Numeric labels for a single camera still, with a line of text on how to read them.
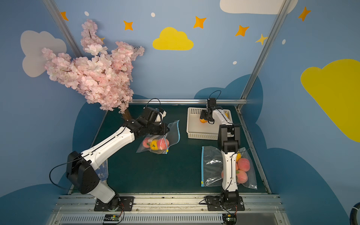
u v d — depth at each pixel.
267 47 0.84
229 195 0.65
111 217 0.72
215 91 0.90
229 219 0.73
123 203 0.74
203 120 1.07
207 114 0.86
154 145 0.88
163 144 0.80
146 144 0.92
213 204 0.74
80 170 0.42
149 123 0.63
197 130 1.09
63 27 0.75
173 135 0.84
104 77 0.63
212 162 0.85
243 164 0.82
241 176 0.78
